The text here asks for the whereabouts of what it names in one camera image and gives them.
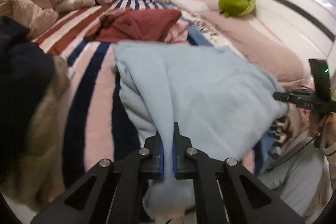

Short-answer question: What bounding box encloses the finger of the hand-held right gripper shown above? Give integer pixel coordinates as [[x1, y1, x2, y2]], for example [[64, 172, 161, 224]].
[[273, 90, 315, 104]]

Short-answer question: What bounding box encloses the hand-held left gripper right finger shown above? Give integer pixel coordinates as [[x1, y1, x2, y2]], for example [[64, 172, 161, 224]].
[[172, 122, 306, 224]]

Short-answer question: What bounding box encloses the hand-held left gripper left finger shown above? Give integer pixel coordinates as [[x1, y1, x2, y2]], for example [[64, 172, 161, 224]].
[[30, 133, 166, 224]]

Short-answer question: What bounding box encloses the light blue shirt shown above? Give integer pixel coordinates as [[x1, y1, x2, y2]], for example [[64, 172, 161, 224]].
[[113, 41, 290, 222]]

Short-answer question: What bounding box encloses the person's right forearm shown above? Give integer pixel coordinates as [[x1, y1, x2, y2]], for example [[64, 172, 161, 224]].
[[322, 112, 336, 159]]

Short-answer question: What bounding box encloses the person's grey-shirted torso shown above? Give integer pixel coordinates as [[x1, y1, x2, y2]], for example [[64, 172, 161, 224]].
[[259, 130, 334, 216]]

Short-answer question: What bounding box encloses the striped blanket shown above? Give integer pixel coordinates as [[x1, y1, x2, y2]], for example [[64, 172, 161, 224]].
[[31, 0, 263, 214]]

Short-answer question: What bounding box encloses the green plush toy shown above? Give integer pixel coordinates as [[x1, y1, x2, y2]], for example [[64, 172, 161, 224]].
[[218, 0, 256, 18]]

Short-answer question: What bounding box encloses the tan garment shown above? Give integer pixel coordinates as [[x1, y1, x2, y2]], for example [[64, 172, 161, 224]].
[[0, 56, 71, 211]]

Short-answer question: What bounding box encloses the pink garment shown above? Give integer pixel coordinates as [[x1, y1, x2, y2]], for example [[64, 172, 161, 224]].
[[164, 21, 189, 43]]

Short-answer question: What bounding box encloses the maroon garment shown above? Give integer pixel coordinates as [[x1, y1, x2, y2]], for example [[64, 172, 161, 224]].
[[84, 9, 182, 43]]

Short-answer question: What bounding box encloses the small beige pillow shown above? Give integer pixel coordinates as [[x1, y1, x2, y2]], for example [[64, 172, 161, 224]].
[[168, 0, 223, 13]]

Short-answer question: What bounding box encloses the dark navy garment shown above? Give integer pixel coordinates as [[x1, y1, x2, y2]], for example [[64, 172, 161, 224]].
[[0, 15, 55, 174]]

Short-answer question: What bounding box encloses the beige duvet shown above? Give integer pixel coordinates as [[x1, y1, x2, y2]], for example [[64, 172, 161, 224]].
[[0, 0, 96, 39]]

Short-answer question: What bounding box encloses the black cable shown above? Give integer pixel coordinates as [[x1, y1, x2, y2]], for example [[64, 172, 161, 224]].
[[266, 135, 315, 172]]

